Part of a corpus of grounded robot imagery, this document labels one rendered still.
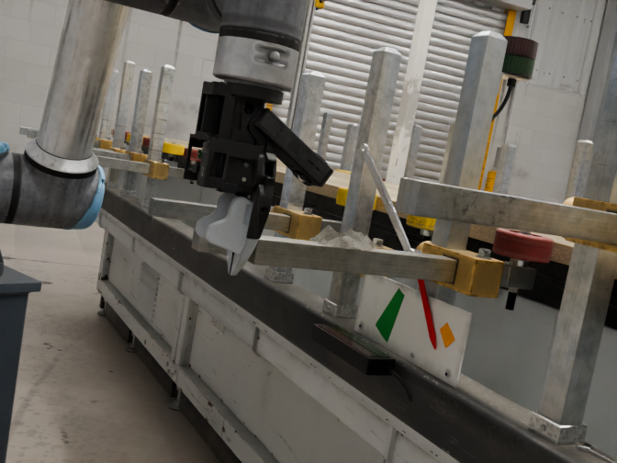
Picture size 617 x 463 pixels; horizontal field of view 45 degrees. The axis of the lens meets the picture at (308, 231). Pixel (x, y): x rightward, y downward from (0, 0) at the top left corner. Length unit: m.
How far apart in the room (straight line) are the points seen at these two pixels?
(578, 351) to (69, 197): 1.10
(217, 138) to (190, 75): 8.27
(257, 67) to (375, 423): 0.63
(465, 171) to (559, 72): 10.41
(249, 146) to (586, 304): 0.40
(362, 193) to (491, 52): 0.34
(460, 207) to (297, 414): 1.30
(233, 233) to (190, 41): 8.30
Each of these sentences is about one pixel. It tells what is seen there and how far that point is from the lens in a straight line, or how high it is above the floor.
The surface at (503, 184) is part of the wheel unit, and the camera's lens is 2.60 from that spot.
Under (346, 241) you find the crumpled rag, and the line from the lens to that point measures 0.89.
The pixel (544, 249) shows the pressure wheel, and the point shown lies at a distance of 1.07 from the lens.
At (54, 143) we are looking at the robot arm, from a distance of 1.59.
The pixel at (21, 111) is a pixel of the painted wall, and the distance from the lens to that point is 8.88.
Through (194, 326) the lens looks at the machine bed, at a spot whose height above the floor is 0.31.
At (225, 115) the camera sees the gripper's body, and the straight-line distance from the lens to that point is 0.81.
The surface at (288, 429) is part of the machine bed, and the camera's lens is 1.95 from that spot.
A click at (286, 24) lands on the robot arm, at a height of 1.10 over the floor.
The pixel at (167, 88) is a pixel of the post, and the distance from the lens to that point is 2.40.
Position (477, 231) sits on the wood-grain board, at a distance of 1.26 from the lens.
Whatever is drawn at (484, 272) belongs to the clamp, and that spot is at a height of 0.85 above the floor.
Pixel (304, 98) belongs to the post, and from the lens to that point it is 1.46.
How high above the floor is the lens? 0.97
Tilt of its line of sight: 6 degrees down
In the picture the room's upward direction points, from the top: 10 degrees clockwise
